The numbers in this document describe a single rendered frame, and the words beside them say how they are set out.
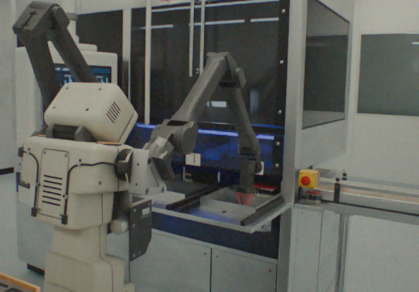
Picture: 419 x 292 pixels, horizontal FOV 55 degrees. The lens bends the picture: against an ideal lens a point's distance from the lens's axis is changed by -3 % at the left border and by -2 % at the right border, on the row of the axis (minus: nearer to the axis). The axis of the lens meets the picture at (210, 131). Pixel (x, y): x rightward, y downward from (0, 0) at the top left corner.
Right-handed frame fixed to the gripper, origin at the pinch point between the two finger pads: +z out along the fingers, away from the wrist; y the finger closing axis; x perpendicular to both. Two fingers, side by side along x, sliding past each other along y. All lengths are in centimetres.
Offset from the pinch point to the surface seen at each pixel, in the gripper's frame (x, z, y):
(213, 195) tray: 19.5, -2.2, 9.4
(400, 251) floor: -44, 48, 243
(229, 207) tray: 5.8, 0.2, -1.1
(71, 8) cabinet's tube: 94, -84, -21
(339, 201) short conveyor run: -30.3, -5.5, 35.1
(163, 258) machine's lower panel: 59, 40, 33
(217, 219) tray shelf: 4.8, 3.9, -12.5
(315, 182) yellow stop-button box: -21.8, -13.3, 23.0
